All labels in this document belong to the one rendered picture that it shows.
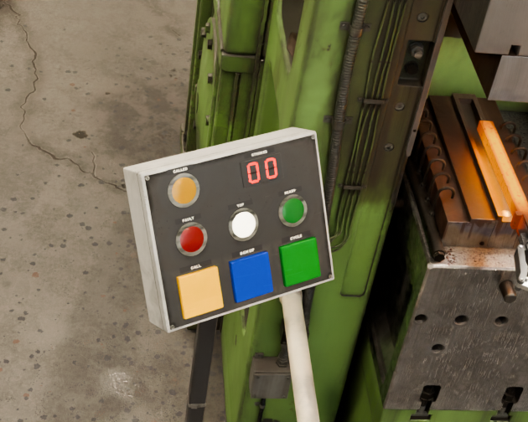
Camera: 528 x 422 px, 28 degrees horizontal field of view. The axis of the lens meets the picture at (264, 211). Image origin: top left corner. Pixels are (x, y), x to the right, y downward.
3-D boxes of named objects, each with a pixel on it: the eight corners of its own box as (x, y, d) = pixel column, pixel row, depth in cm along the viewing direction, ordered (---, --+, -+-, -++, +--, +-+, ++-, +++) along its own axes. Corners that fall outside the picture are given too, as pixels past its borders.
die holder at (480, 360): (545, 412, 239) (612, 272, 210) (382, 409, 234) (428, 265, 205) (486, 244, 281) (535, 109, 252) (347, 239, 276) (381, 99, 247)
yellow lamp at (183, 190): (197, 207, 175) (199, 187, 172) (168, 205, 174) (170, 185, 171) (196, 194, 177) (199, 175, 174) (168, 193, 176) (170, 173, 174)
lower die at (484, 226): (535, 249, 213) (547, 218, 207) (439, 245, 210) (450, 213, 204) (485, 125, 244) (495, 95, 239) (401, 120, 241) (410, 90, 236)
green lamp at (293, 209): (304, 226, 186) (308, 208, 183) (278, 224, 185) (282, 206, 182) (302, 214, 188) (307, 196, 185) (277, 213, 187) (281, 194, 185)
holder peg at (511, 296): (515, 304, 208) (519, 295, 207) (502, 304, 208) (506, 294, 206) (509, 290, 212) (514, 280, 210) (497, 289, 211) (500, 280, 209)
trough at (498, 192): (521, 222, 208) (524, 217, 207) (496, 221, 207) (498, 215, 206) (473, 99, 239) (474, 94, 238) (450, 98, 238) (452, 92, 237)
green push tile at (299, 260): (321, 276, 190) (316, 236, 188) (286, 287, 186) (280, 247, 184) (316, 274, 191) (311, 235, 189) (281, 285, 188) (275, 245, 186)
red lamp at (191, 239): (204, 255, 177) (207, 236, 174) (177, 254, 176) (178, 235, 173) (204, 243, 179) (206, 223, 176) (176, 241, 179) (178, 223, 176)
